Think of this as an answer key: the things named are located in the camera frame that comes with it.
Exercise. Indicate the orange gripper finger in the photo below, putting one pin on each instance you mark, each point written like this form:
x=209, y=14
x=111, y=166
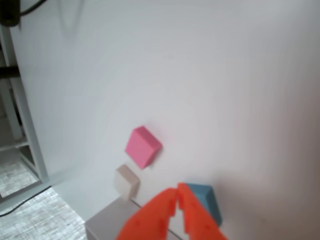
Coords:
x=200, y=222
x=150, y=220

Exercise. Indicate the blue cuboid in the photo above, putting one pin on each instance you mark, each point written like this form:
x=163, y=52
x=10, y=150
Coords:
x=212, y=202

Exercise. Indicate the white box bin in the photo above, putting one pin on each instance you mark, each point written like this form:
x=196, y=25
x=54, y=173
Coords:
x=107, y=222

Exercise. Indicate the white cuboid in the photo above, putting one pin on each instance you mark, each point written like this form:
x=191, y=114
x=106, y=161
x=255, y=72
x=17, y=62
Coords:
x=125, y=185

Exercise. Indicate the pink cuboid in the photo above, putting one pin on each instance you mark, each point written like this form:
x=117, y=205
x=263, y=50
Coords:
x=141, y=147

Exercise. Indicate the black metal bar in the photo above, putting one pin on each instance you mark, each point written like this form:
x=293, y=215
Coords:
x=8, y=72

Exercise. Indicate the dark blurry device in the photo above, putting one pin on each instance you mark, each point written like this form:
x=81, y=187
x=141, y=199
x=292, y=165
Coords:
x=10, y=12

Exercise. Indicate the white metal rack frame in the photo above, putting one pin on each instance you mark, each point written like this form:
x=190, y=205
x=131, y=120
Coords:
x=27, y=140

